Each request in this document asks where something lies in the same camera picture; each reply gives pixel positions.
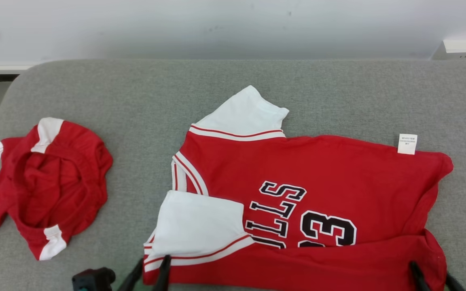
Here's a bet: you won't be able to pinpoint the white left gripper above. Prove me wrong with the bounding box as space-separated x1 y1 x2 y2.
118 255 172 291

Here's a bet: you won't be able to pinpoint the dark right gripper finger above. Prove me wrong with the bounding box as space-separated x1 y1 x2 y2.
409 261 431 291
445 273 466 291

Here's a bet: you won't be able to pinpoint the red and white shorts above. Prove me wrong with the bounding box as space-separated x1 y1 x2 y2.
0 117 113 261

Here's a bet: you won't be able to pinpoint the red and white basketball jersey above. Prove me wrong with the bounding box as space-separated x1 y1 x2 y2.
143 85 454 291

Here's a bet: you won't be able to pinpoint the white wall socket box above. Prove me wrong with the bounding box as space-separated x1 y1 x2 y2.
432 40 466 60

